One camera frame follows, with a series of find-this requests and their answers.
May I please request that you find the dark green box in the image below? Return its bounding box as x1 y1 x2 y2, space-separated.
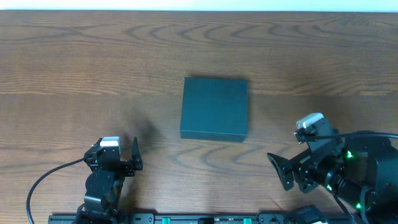
180 77 248 142

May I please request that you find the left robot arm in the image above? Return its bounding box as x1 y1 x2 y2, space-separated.
73 136 143 223

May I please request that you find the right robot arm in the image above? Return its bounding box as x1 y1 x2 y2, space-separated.
267 128 397 223

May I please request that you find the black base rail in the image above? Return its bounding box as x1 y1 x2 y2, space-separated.
47 205 330 224

